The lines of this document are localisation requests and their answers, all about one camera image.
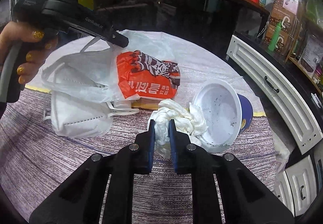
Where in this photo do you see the person's left hand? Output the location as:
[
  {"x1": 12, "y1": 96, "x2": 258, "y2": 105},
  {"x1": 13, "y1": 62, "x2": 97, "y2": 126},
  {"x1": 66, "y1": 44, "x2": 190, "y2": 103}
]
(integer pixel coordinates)
[{"x1": 0, "y1": 22, "x2": 60, "y2": 85}]

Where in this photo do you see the white tablecloth yellow edge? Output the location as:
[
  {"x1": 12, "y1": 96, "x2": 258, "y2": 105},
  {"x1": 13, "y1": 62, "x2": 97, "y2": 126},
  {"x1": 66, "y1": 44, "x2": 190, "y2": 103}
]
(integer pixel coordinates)
[{"x1": 25, "y1": 29, "x2": 265, "y2": 117}]

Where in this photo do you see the brown pouch white label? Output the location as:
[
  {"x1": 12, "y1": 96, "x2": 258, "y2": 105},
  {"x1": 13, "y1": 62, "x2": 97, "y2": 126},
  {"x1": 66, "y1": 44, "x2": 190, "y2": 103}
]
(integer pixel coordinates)
[{"x1": 299, "y1": 35, "x2": 322, "y2": 75}]

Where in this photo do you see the white plastic bag orange print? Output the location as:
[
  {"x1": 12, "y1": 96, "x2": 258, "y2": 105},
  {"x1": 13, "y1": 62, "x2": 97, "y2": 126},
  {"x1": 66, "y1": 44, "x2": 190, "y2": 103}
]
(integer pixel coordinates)
[{"x1": 42, "y1": 29, "x2": 182, "y2": 111}]

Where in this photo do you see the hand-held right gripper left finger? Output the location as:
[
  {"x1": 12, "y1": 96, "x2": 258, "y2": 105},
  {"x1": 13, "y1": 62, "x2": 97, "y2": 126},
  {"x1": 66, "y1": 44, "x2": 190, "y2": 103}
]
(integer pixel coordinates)
[{"x1": 29, "y1": 119, "x2": 158, "y2": 224}]

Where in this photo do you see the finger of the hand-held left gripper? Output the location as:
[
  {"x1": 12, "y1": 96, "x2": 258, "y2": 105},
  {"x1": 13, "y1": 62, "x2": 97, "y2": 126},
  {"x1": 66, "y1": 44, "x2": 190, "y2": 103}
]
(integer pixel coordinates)
[{"x1": 66, "y1": 11, "x2": 130, "y2": 48}]

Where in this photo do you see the white drawer cabinet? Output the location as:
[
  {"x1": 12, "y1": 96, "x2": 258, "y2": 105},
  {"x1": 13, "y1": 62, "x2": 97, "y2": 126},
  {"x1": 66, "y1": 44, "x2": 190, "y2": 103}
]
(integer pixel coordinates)
[{"x1": 226, "y1": 35, "x2": 316, "y2": 155}]

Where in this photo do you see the purple striped tablecloth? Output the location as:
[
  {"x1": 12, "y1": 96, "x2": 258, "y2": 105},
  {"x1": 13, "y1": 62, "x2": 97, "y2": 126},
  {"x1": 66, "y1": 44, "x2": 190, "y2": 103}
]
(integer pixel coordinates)
[{"x1": 0, "y1": 85, "x2": 278, "y2": 224}]

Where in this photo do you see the blue white noodle cup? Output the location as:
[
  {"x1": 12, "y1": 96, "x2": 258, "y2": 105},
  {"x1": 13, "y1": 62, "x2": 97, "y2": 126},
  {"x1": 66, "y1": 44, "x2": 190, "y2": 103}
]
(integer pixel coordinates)
[{"x1": 193, "y1": 79, "x2": 254, "y2": 155}]

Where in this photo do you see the white tissue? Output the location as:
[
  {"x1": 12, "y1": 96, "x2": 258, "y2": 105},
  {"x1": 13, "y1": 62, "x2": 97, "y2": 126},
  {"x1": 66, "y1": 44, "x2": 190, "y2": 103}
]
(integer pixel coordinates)
[{"x1": 151, "y1": 99, "x2": 209, "y2": 160}]

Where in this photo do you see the green bottle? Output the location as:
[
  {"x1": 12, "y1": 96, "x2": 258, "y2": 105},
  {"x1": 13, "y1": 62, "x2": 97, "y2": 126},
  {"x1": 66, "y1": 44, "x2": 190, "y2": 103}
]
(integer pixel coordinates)
[{"x1": 267, "y1": 21, "x2": 282, "y2": 51}]

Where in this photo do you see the white face mask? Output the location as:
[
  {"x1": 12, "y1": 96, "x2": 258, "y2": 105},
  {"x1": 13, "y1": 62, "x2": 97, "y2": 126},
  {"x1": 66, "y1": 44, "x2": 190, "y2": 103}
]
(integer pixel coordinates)
[
  {"x1": 43, "y1": 56, "x2": 114, "y2": 96},
  {"x1": 43, "y1": 93, "x2": 140, "y2": 139}
]

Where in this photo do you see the wooden rack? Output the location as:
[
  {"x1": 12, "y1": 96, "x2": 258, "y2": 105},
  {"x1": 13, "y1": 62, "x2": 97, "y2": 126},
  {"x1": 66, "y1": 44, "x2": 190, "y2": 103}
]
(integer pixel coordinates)
[{"x1": 288, "y1": 12, "x2": 323, "y2": 93}]

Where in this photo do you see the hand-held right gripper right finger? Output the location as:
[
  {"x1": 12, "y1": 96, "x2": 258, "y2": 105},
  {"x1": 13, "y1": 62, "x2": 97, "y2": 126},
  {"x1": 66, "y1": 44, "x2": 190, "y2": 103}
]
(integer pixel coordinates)
[{"x1": 169, "y1": 119, "x2": 296, "y2": 224}]

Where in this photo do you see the brown box white hook print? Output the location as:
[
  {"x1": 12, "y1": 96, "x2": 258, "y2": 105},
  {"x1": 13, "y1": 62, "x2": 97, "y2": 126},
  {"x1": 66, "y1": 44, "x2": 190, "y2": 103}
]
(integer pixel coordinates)
[
  {"x1": 264, "y1": 24, "x2": 295, "y2": 56},
  {"x1": 268, "y1": 12, "x2": 299, "y2": 35}
]

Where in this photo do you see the white drawer chest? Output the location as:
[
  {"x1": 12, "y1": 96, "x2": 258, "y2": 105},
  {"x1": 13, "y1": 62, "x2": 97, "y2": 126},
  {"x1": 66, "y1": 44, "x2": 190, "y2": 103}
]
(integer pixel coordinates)
[{"x1": 274, "y1": 155, "x2": 321, "y2": 217}]

